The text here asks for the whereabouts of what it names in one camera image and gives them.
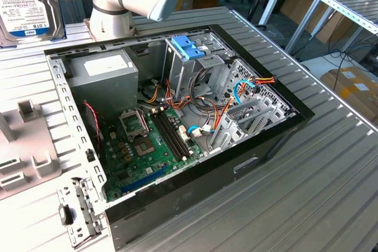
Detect hard disk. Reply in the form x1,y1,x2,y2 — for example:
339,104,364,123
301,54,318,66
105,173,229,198
0,0,68,48

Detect metal disk bay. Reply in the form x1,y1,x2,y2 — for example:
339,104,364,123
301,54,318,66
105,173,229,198
206,98,296,155

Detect white board connector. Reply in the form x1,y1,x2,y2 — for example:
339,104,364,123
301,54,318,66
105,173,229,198
178,125,190,143

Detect black RAM slot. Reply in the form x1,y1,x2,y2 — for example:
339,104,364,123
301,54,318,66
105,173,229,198
164,109,191,157
157,112,186,161
161,110,188,159
152,112,183,162

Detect grey metal drive cage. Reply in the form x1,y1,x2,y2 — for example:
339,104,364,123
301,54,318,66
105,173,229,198
161,32,237,102

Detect socket locking lever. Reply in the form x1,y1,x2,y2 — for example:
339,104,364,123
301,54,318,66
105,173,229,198
138,109,149,135

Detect green motherboard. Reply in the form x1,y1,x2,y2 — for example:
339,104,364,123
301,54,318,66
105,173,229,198
100,107,206,202

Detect CPU socket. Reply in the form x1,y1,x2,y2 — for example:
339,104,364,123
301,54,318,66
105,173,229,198
131,136,156,157

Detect metal socket cover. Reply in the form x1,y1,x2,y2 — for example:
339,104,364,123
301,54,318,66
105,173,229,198
118,109,149,141

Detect blue plastic drive latch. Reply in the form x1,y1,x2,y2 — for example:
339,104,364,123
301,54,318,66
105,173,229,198
170,35,205,61

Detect blue expansion slot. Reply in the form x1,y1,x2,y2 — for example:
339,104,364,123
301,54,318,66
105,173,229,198
120,165,171,194

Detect black open PC case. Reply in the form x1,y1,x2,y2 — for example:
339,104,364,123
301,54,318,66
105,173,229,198
43,24,315,252

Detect grey power supply box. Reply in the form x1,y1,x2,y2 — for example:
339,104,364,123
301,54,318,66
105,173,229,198
67,48,139,117

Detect brown cardboard sheet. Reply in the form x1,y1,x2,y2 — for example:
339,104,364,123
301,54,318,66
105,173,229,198
279,0,355,45

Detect black plastic case latch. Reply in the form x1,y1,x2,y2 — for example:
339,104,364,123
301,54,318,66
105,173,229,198
58,204,74,226

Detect brown cardboard floor boxes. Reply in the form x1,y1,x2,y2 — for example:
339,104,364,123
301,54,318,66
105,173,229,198
320,67,378,123

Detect grey parts rack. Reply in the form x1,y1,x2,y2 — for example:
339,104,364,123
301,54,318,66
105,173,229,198
0,100,63,202

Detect white metal shelf rack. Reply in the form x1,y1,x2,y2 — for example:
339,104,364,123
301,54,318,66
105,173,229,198
285,0,378,55

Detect blue wire with white tag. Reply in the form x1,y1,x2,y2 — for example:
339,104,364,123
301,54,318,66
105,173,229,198
187,125,214,138

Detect black wire bundle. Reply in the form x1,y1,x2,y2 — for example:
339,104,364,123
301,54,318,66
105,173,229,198
190,67,231,114

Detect colourful power supply wire bundle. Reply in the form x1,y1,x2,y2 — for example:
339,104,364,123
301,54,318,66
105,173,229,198
141,79,194,113

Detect blue data wire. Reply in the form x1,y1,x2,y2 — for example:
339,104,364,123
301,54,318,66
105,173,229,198
232,78,256,105

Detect orange yellow red power wire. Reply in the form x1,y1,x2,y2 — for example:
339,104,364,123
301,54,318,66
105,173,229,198
213,75,276,131

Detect red black twisted wire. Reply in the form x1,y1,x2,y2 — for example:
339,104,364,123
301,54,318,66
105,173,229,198
82,100,104,146

